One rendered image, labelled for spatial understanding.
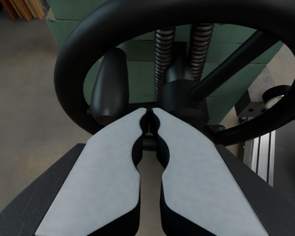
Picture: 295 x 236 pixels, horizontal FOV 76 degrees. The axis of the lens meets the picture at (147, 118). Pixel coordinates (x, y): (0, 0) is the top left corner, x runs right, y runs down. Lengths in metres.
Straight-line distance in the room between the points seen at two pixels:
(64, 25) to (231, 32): 0.27
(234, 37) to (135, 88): 0.29
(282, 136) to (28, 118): 1.36
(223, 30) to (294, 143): 0.89
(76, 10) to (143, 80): 0.20
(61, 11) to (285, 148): 0.99
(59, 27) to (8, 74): 1.22
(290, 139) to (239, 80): 0.64
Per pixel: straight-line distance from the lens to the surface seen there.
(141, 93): 0.51
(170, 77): 0.25
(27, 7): 1.98
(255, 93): 0.56
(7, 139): 1.32
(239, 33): 0.28
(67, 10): 0.38
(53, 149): 1.17
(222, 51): 0.43
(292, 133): 1.13
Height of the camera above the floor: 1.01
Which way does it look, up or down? 62 degrees down
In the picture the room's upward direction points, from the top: 4 degrees clockwise
